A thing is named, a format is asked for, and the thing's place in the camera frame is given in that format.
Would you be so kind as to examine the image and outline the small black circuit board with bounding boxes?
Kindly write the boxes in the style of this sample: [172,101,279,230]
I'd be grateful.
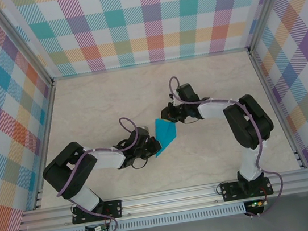
[85,223,111,231]

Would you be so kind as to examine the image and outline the circuit board with green light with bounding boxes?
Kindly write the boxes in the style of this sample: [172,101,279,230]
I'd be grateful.
[248,198,270,209]

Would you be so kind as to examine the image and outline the right gripper black cable loop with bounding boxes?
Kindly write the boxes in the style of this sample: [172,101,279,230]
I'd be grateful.
[181,116,201,125]

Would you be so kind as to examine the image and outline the gripper black cable loop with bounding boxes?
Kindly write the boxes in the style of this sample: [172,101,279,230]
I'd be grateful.
[131,158,150,170]
[181,116,201,125]

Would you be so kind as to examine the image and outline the left gripper black cable loop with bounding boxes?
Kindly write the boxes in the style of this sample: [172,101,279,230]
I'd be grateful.
[131,158,150,170]

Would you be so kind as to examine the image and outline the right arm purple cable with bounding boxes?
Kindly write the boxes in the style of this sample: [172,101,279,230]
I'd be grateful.
[167,63,289,228]

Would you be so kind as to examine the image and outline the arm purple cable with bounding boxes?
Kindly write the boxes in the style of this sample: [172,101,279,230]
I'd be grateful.
[47,115,153,231]
[167,63,289,228]

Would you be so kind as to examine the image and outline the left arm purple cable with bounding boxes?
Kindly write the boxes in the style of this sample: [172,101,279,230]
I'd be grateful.
[47,115,153,231]

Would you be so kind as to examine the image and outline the aluminium frame floor rail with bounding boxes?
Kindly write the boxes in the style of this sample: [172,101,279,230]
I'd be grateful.
[248,44,307,175]
[50,46,251,81]
[16,80,73,211]

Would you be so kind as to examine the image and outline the aluminium mounting rail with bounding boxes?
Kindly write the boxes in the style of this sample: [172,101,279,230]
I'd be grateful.
[15,167,308,231]

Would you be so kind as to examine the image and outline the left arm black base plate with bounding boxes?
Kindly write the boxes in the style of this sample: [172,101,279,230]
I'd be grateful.
[70,199,125,226]

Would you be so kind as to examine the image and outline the slotted grey cable duct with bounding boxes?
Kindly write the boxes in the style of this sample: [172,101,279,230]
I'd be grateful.
[38,201,248,231]

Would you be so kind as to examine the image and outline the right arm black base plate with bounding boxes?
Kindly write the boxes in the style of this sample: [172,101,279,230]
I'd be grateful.
[220,176,274,203]

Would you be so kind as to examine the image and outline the aluminium frame post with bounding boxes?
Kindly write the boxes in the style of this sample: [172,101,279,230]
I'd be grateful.
[0,0,56,93]
[240,0,302,57]

